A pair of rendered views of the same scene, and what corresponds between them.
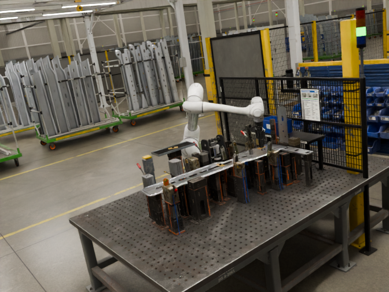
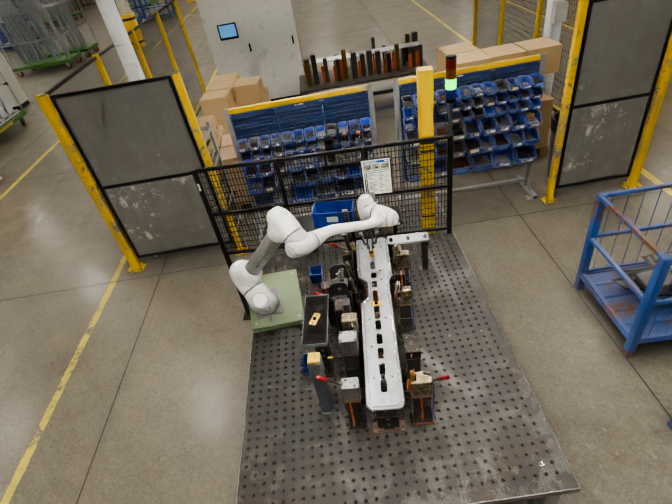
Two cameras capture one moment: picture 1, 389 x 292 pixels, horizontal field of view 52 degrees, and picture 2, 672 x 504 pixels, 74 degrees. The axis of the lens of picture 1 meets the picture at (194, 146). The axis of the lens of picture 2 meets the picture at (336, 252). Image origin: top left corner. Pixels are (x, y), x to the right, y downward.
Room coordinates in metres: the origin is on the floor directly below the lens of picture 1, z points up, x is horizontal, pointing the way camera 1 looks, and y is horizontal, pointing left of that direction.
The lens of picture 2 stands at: (2.10, 1.42, 2.92)
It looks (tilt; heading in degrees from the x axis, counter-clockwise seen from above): 38 degrees down; 308
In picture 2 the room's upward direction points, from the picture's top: 11 degrees counter-clockwise
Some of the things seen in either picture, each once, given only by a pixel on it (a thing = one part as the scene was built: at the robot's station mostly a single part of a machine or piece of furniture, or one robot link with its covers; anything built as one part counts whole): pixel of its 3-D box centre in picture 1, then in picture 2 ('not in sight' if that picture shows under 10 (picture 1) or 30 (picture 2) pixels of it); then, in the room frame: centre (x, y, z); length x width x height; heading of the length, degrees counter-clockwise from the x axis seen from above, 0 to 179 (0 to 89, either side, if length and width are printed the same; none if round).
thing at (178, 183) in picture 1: (219, 166); (377, 306); (3.12, -0.18, 1.00); 1.38 x 0.22 x 0.02; 121
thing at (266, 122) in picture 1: (275, 125); (333, 213); (3.82, -0.83, 1.09); 0.30 x 0.17 x 0.13; 25
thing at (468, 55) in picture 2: not in sight; (492, 102); (3.61, -4.20, 0.67); 1.20 x 0.80 x 1.35; 38
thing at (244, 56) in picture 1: (242, 101); (155, 183); (5.97, -0.82, 1.00); 1.34 x 0.14 x 2.00; 36
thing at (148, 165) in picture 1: (151, 183); (321, 385); (3.17, 0.40, 0.92); 0.08 x 0.08 x 0.44; 31
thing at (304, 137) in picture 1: (280, 133); (342, 221); (3.78, -0.85, 1.01); 0.90 x 0.22 x 0.03; 31
